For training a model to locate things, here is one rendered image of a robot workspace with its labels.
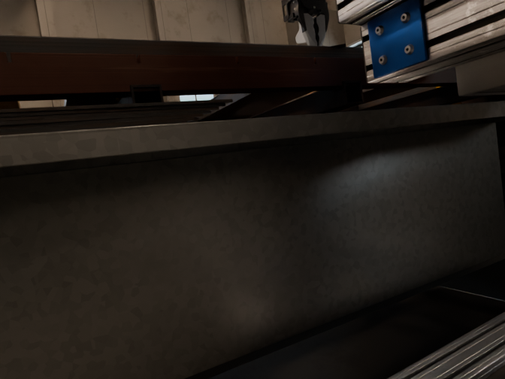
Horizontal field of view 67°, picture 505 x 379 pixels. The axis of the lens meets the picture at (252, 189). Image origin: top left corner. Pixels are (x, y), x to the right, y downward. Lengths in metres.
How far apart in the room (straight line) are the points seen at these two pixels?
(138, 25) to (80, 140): 10.45
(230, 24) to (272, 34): 1.43
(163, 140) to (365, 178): 0.49
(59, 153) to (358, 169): 0.57
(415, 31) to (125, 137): 0.40
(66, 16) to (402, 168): 10.02
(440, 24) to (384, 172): 0.38
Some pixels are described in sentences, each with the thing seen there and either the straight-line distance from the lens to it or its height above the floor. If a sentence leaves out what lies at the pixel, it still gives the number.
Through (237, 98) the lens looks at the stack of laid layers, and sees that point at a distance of 1.12.
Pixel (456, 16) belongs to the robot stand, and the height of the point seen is 0.76.
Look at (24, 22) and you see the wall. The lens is 10.45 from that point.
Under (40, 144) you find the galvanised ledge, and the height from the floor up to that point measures 0.67.
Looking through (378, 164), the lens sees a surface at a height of 0.59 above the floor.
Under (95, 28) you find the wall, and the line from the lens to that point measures 10.58.
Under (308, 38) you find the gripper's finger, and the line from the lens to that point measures 0.97.
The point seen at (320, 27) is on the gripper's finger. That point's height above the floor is 0.93.
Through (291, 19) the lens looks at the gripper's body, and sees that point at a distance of 1.02.
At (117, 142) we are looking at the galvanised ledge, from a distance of 0.44.
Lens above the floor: 0.61
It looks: 3 degrees down
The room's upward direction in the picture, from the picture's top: 8 degrees counter-clockwise
